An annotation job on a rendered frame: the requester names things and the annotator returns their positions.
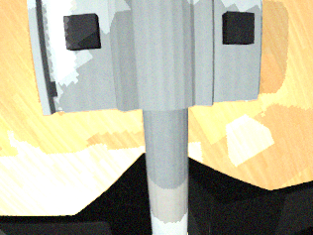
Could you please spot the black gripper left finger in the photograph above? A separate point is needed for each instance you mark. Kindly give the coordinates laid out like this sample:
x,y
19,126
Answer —
x,y
123,209

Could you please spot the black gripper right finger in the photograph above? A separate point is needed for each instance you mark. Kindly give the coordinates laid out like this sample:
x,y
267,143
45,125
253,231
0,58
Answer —
x,y
219,204

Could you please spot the grey metal shaft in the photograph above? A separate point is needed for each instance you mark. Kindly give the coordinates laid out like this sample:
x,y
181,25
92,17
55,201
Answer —
x,y
167,163

